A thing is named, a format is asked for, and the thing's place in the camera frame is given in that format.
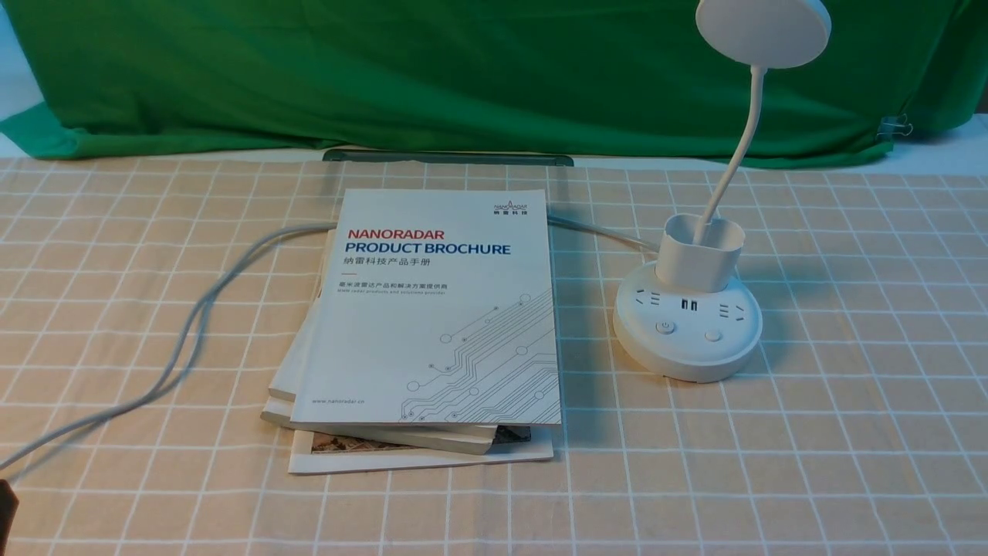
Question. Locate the white desk lamp with sockets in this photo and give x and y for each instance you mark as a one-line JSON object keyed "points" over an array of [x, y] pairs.
{"points": [[686, 316]]}

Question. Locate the white Nanoradar product brochure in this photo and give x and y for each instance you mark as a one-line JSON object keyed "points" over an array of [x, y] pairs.
{"points": [[437, 308]]}

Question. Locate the dark flat bar at table edge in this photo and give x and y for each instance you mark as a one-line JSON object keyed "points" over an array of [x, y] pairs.
{"points": [[442, 157]]}

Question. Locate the bottom white magazine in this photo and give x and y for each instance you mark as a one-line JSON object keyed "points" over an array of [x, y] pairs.
{"points": [[319, 454]]}

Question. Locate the beige checkered tablecloth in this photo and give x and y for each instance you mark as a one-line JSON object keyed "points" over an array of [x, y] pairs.
{"points": [[859, 428]]}

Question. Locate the metal binder clip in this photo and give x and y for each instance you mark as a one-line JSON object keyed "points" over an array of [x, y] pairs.
{"points": [[892, 127]]}

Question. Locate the green backdrop cloth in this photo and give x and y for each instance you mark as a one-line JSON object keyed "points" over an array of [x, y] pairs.
{"points": [[607, 78]]}

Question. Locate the dark object at left edge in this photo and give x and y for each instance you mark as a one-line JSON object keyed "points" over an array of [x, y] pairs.
{"points": [[9, 504]]}

